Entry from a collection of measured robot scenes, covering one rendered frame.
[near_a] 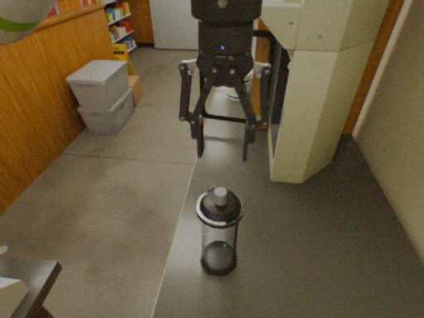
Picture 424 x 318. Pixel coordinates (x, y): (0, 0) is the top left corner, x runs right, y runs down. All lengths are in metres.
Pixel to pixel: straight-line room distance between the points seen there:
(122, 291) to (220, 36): 1.67
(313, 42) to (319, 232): 0.54
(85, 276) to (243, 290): 1.39
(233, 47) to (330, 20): 0.43
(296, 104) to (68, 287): 1.70
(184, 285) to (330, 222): 0.49
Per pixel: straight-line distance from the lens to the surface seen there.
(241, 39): 0.36
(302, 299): 0.75
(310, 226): 0.88
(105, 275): 1.93
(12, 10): 0.49
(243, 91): 0.40
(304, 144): 0.89
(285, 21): 0.73
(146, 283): 1.82
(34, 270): 0.89
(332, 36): 0.76
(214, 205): 0.56
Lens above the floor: 1.60
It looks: 38 degrees down
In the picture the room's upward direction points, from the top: straight up
